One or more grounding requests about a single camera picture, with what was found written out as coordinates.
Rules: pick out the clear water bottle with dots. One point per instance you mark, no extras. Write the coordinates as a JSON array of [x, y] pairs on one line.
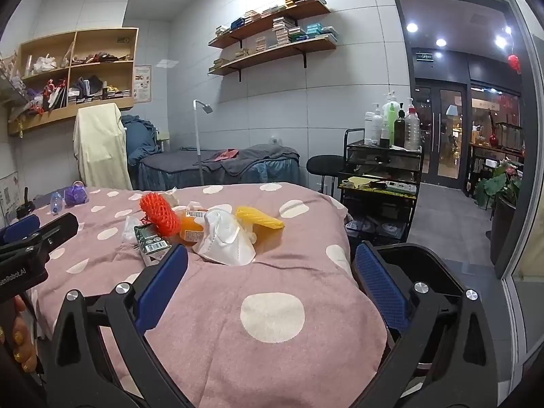
[[56, 203]]

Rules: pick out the purple mesh pouch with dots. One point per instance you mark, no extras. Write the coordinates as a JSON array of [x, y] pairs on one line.
[[75, 194]]

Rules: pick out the black metal cart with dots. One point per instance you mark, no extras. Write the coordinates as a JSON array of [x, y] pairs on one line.
[[382, 161]]

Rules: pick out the grey blanket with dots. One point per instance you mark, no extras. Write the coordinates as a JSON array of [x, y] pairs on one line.
[[255, 159]]

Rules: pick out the massage bed with blue skirt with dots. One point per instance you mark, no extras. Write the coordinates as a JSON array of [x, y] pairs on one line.
[[170, 170]]

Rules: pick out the cream garment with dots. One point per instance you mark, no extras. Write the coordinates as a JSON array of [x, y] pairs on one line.
[[100, 148]]

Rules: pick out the yellow foam fruit net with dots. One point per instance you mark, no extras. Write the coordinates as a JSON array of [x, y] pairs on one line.
[[257, 217]]

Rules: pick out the wooden wall shelf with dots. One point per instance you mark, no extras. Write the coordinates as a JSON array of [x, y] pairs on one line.
[[272, 53], [272, 20]]

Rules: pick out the pink polka-dot blanket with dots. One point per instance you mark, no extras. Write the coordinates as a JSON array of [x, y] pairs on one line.
[[255, 272]]

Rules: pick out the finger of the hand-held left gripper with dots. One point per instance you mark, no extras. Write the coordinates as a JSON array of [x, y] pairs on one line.
[[21, 227], [59, 227]]

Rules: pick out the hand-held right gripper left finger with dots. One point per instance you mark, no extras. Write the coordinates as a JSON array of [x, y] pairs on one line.
[[163, 289]]

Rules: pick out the white plastic wrapper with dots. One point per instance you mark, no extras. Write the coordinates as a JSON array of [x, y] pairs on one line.
[[129, 230]]

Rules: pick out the cluster of pump bottles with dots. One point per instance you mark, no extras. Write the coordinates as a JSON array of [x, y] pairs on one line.
[[391, 123]]

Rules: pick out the green exit sign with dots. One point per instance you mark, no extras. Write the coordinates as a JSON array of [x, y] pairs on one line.
[[425, 55]]

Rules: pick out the red vase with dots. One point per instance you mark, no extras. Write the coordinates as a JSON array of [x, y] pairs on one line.
[[493, 140]]

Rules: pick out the black trash bin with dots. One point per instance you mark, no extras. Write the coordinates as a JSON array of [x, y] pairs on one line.
[[437, 263]]

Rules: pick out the blue bedding pile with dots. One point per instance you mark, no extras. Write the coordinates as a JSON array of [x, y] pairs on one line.
[[140, 140]]

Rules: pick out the white floor lamp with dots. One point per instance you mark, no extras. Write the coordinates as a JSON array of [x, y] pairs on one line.
[[198, 144]]

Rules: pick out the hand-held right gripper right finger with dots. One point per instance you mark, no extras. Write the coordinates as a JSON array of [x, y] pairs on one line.
[[380, 289]]

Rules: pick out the black round stool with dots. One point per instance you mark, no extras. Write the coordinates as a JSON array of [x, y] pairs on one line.
[[325, 165]]

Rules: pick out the dark display table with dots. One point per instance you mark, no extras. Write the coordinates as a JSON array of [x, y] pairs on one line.
[[488, 157]]

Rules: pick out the yellow pad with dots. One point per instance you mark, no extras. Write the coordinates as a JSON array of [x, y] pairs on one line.
[[357, 182]]

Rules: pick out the wooden cubby shelf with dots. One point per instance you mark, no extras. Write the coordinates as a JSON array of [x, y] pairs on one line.
[[106, 68]]

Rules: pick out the wall poster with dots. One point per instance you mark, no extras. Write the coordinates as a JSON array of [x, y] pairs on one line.
[[142, 84]]

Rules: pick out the white wall notice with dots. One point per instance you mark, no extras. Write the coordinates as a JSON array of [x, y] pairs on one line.
[[8, 195]]

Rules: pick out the white power strip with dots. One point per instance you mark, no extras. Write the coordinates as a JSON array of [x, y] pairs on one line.
[[399, 187]]

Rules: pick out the green carton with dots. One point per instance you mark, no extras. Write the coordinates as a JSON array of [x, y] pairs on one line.
[[148, 239]]

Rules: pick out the green potted plant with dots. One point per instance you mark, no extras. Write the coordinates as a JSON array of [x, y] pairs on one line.
[[495, 185]]

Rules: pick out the stacks of small boxes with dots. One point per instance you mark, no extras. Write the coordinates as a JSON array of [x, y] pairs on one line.
[[282, 25]]

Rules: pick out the red foam fruit net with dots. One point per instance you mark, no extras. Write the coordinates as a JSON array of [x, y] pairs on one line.
[[159, 214]]

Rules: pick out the white face mask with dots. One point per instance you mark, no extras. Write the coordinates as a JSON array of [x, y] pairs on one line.
[[223, 238]]

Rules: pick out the red hanging ornament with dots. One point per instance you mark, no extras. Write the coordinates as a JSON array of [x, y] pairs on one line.
[[514, 63]]

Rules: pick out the orange juice bottle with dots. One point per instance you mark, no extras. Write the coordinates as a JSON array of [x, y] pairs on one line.
[[191, 229]]

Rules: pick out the red cloth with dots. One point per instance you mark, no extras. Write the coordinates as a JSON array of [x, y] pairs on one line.
[[225, 155]]

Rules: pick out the glass double door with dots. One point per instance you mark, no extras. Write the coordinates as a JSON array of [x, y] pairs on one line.
[[444, 136]]

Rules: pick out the drink cup with black lid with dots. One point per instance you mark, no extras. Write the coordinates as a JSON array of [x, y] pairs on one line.
[[24, 211]]

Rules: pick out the black planter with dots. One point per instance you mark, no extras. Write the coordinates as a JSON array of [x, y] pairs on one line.
[[503, 233]]

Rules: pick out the person's left hand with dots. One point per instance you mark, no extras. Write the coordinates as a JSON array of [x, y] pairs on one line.
[[25, 340]]

